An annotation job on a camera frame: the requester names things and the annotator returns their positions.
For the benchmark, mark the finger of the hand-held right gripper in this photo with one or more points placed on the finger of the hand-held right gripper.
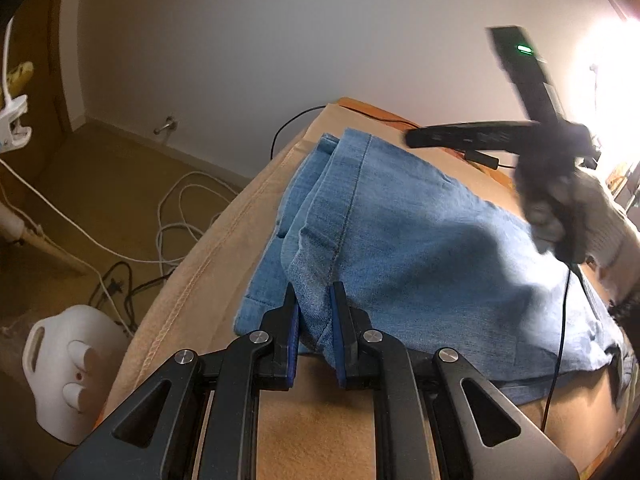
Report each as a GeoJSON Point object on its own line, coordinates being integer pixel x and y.
{"type": "Point", "coordinates": [460, 136]}

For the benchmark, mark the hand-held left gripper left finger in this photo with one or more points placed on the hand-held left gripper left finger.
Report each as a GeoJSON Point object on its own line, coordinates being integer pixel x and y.
{"type": "Point", "coordinates": [287, 340]}

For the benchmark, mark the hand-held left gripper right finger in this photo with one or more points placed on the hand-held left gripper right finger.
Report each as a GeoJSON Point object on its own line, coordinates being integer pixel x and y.
{"type": "Point", "coordinates": [341, 345]}

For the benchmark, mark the blue denim pants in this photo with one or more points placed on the blue denim pants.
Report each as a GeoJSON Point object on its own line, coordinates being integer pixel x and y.
{"type": "Point", "coordinates": [400, 260]}

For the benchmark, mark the person's right forearm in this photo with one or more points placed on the person's right forearm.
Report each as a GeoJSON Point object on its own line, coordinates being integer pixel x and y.
{"type": "Point", "coordinates": [630, 280]}

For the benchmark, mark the person's right hand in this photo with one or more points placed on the person's right hand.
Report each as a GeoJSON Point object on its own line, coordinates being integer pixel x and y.
{"type": "Point", "coordinates": [605, 220]}

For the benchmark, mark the tan blanket-covered table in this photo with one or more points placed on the tan blanket-covered table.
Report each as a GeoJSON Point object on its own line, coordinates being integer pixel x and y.
{"type": "Point", "coordinates": [310, 435]}

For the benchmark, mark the white plastic appliance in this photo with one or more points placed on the white plastic appliance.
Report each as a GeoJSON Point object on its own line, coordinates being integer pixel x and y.
{"type": "Point", "coordinates": [65, 360]}

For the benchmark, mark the metal door stopper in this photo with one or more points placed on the metal door stopper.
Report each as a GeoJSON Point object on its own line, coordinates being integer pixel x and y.
{"type": "Point", "coordinates": [167, 124]}

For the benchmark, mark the white clip desk lamp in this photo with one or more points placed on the white clip desk lamp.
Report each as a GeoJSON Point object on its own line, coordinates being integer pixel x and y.
{"type": "Point", "coordinates": [12, 125]}

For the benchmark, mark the wooden door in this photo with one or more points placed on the wooden door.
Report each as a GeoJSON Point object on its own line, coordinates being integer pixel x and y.
{"type": "Point", "coordinates": [40, 75]}

